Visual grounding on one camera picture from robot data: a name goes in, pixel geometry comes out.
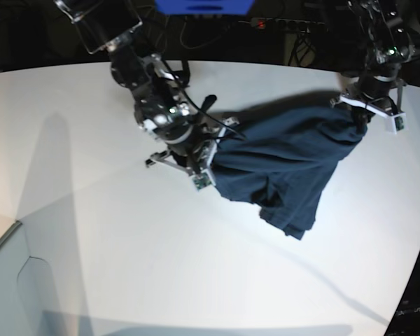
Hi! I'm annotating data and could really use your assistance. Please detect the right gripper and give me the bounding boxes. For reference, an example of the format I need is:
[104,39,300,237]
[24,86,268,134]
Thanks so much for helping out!
[145,117,238,176]

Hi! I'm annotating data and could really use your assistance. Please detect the dark blue t-shirt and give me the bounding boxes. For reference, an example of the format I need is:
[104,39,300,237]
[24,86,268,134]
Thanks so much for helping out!
[212,106,368,239]

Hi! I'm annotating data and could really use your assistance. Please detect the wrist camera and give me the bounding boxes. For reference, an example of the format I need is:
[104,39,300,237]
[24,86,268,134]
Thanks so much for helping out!
[385,112,406,134]
[190,169,216,191]

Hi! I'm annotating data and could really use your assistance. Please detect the blue box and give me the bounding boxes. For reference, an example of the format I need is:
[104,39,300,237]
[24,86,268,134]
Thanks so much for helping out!
[155,0,255,15]

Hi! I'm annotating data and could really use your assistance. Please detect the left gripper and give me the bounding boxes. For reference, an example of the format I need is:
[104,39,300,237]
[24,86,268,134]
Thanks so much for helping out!
[330,75,406,121]

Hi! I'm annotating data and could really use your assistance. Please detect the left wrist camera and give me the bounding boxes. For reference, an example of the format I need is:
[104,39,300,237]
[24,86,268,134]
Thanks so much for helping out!
[385,112,406,134]

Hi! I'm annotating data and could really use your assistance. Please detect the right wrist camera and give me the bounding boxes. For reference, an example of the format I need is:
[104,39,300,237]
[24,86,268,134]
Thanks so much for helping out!
[190,169,216,191]

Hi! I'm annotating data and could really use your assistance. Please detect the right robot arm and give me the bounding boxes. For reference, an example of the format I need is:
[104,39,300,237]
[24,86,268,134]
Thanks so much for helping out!
[55,1,233,178]

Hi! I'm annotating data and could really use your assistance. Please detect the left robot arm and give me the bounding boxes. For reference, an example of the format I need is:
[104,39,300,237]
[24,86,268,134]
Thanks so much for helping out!
[331,1,415,127]

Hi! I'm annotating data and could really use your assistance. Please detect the white power strip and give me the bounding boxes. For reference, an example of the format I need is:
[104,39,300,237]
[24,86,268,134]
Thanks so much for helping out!
[250,17,328,34]

